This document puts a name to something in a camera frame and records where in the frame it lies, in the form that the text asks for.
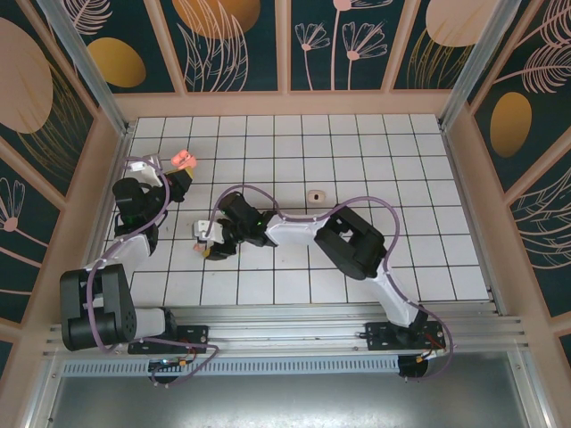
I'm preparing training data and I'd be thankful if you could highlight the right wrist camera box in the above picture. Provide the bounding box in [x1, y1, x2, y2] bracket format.
[193, 218, 225, 243]

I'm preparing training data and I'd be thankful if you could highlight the coral pink earbud charging case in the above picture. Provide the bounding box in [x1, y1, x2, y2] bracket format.
[171, 150, 199, 169]

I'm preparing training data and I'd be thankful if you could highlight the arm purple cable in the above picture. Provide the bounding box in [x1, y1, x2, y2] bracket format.
[203, 185, 455, 384]
[87, 155, 219, 388]

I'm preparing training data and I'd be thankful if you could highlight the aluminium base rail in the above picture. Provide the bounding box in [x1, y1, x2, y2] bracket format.
[42, 302, 530, 358]

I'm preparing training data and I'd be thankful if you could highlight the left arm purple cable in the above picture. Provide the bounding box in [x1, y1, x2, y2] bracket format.
[87, 155, 219, 388]

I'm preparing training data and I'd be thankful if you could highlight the grey metal sheet panel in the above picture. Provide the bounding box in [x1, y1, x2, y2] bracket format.
[44, 373, 536, 428]

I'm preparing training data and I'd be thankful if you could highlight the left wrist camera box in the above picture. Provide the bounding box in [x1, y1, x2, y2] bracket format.
[126, 153, 164, 186]

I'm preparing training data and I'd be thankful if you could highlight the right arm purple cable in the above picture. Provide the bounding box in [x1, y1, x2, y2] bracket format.
[203, 185, 455, 384]

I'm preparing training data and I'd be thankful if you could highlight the grey slotted cable duct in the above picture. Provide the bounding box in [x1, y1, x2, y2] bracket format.
[62, 355, 401, 376]

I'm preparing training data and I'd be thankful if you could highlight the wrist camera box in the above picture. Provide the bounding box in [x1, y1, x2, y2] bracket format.
[193, 218, 225, 243]
[126, 153, 164, 186]

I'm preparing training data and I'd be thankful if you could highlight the aluminium frame post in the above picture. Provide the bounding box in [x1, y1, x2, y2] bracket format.
[36, 0, 136, 137]
[437, 0, 514, 131]

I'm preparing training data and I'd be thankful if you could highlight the aluminium side rail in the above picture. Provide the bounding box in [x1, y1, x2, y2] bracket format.
[70, 122, 135, 322]
[439, 124, 509, 316]

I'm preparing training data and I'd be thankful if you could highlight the small green circuit board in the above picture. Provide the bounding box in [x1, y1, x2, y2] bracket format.
[149, 356, 188, 371]

